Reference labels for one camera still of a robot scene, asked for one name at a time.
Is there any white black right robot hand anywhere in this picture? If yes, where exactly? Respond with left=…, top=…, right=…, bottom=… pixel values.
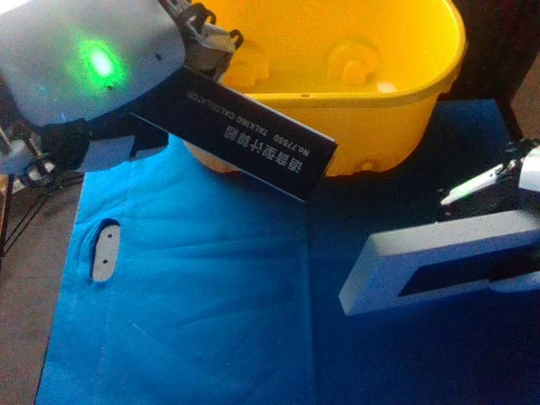
left=438, top=138, right=540, bottom=297

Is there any dark blue calculator box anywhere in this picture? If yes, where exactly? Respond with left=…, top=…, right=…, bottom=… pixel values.
left=128, top=66, right=339, bottom=204

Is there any white and blue box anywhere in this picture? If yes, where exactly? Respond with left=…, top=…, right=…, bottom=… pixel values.
left=339, top=208, right=540, bottom=317

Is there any white oval plate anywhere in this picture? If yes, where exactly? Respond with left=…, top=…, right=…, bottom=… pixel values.
left=90, top=221, right=122, bottom=283

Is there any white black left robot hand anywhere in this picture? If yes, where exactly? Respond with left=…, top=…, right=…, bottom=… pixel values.
left=0, top=0, right=245, bottom=173

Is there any yellow plastic basket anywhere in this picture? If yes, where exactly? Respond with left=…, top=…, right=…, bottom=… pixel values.
left=181, top=0, right=467, bottom=178

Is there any blue cloth bag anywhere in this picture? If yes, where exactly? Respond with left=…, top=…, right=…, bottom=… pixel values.
left=35, top=99, right=540, bottom=405

